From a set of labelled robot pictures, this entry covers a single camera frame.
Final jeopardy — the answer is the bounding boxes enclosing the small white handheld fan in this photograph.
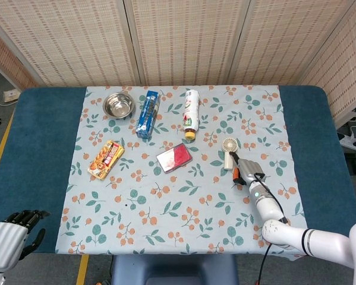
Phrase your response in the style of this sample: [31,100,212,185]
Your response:
[222,137,241,171]

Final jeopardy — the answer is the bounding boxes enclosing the white bottle yellow cap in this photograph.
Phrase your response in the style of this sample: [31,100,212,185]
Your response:
[182,89,200,140]

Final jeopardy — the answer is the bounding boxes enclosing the floral print tablecloth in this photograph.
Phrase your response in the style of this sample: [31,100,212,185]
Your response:
[55,85,308,256]

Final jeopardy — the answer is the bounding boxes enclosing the woven bamboo screen panel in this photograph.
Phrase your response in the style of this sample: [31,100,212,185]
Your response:
[228,0,355,87]
[0,23,40,90]
[124,0,251,87]
[0,0,143,87]
[299,0,356,129]

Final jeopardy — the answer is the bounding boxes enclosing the red ink pad case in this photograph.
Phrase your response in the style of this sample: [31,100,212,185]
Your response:
[156,142,194,174]

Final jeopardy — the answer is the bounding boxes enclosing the white power strip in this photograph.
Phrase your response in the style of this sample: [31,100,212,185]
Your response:
[339,132,356,152]

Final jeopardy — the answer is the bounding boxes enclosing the blue snack box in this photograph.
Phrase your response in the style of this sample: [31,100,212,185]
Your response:
[135,90,162,139]

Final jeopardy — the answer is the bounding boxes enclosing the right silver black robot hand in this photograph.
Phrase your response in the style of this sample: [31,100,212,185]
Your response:
[231,153,267,187]

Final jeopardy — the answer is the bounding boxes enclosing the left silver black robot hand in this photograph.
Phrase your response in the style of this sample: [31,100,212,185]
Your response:
[0,209,51,273]

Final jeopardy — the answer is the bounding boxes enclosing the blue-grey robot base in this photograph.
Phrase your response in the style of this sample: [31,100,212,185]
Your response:
[111,254,240,285]

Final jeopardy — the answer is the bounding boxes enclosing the stainless steel bowl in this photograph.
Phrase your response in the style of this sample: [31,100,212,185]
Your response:
[102,93,136,119]

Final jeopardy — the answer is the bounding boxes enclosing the orange snack packet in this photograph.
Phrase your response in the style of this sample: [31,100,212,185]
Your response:
[87,140,125,181]

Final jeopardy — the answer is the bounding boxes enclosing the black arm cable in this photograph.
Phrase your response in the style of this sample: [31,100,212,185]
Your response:
[253,172,289,285]

